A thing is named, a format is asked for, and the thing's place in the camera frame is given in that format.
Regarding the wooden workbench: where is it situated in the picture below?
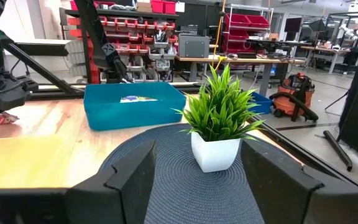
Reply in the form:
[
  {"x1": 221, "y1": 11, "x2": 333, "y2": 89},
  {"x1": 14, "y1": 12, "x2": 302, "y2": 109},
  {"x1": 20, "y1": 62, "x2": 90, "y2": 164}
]
[{"x1": 175, "y1": 54, "x2": 306, "y2": 98}]

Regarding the black tube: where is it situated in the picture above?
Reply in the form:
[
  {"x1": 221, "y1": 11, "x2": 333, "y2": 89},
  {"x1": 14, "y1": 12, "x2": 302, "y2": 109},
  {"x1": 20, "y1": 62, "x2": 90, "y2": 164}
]
[{"x1": 322, "y1": 129, "x2": 354, "y2": 173}]

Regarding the dark monitor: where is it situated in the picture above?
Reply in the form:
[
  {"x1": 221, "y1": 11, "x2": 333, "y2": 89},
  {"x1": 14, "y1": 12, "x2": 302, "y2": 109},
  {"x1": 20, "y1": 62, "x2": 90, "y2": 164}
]
[{"x1": 283, "y1": 16, "x2": 303, "y2": 34}]

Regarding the blue granola bar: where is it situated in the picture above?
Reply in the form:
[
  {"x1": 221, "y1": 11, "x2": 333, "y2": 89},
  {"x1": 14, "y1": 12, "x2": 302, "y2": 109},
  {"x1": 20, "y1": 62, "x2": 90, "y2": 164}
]
[{"x1": 119, "y1": 94, "x2": 159, "y2": 104}]

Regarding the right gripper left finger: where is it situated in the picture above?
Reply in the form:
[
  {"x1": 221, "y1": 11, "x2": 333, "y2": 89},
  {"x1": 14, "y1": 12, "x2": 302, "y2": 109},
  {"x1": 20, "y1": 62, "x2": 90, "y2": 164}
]
[{"x1": 67, "y1": 139, "x2": 158, "y2": 224}]

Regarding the round dark woven placemat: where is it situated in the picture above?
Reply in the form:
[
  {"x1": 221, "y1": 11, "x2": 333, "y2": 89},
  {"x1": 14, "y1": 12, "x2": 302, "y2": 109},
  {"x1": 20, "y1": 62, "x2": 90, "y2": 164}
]
[{"x1": 99, "y1": 123, "x2": 305, "y2": 224}]

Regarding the yellow hanging cable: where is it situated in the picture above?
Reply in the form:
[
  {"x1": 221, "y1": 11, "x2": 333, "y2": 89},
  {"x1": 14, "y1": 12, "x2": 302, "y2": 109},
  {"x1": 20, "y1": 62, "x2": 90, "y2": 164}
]
[{"x1": 211, "y1": 0, "x2": 228, "y2": 73}]

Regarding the cluttered wooden desk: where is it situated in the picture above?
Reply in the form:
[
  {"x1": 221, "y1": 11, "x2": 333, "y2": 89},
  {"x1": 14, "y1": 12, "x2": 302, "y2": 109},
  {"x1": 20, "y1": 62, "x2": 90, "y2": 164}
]
[{"x1": 300, "y1": 43, "x2": 354, "y2": 76}]

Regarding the translucent yellow plastic bin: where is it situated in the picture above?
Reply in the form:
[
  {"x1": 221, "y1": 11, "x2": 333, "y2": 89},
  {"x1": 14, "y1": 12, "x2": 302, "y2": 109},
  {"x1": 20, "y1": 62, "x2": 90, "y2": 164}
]
[{"x1": 0, "y1": 134, "x2": 85, "y2": 190}]

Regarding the red parts bin shelf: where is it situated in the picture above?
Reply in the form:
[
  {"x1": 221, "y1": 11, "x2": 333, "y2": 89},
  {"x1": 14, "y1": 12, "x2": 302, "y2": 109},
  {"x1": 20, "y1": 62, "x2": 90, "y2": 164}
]
[{"x1": 59, "y1": 0, "x2": 180, "y2": 85}]

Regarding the cardboard box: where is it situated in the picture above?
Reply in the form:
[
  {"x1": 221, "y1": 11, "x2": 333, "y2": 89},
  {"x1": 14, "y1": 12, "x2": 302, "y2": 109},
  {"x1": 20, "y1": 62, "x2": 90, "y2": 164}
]
[{"x1": 136, "y1": 0, "x2": 152, "y2": 14}]

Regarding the orange shop vacuum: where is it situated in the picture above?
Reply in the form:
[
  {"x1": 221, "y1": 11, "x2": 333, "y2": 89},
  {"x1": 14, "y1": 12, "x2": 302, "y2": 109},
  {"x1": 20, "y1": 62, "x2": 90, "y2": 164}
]
[{"x1": 268, "y1": 72, "x2": 320, "y2": 123}]

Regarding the blue storage crate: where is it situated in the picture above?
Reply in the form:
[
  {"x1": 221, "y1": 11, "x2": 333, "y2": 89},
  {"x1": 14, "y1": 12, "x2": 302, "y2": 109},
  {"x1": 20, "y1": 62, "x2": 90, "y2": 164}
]
[{"x1": 247, "y1": 90, "x2": 274, "y2": 116}]

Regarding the black aluminium frame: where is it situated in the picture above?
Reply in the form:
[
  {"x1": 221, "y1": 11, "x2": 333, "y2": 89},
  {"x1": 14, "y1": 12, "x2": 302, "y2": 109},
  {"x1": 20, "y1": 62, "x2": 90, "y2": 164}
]
[{"x1": 3, "y1": 0, "x2": 358, "y2": 192}]

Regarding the green plant in white pot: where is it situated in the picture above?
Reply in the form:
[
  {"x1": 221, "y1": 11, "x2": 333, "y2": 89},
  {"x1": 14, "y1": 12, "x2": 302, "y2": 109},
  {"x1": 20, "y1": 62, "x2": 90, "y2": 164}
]
[{"x1": 172, "y1": 63, "x2": 265, "y2": 174}]

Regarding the green red granola bar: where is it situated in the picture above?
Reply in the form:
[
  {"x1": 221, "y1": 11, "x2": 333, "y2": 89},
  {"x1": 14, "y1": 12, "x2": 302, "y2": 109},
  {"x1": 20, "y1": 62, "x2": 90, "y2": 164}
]
[{"x1": 0, "y1": 109, "x2": 21, "y2": 126}]

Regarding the wire rack with red bins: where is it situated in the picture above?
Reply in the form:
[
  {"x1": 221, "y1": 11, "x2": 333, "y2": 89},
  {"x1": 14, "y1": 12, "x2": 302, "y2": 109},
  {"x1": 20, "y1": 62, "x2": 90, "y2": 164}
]
[{"x1": 222, "y1": 3, "x2": 275, "y2": 55}]

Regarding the dark blue plastic bin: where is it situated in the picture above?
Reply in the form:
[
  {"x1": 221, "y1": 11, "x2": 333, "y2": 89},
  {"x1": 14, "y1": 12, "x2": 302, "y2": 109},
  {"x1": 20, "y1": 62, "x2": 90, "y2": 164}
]
[{"x1": 83, "y1": 81, "x2": 188, "y2": 132}]

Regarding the grey metal box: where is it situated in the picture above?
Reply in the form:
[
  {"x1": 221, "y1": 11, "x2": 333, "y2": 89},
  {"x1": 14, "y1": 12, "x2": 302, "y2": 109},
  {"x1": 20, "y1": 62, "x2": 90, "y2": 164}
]
[{"x1": 178, "y1": 34, "x2": 211, "y2": 59}]

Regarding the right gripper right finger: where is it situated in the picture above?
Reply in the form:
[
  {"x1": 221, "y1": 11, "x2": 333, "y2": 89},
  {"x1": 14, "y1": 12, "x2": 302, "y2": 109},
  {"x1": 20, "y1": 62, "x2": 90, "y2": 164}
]
[{"x1": 240, "y1": 139, "x2": 324, "y2": 224}]

